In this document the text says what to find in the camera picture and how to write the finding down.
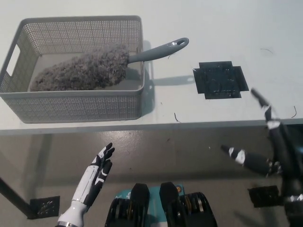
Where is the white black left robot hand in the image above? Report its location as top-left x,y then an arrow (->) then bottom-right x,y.
59,142 -> 116,225

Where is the grey fluffy duster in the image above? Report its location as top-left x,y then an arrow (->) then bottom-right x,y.
30,37 -> 190,92

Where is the black perforated floor plate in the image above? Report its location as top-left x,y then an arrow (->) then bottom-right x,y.
248,185 -> 285,209
27,195 -> 61,219

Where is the black table leg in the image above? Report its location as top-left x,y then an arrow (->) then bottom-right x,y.
0,176 -> 36,219

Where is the grey perforated plastic basket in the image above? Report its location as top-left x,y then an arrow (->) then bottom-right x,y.
0,15 -> 145,124

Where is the black tape patch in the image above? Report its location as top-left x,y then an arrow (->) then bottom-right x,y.
193,61 -> 250,100

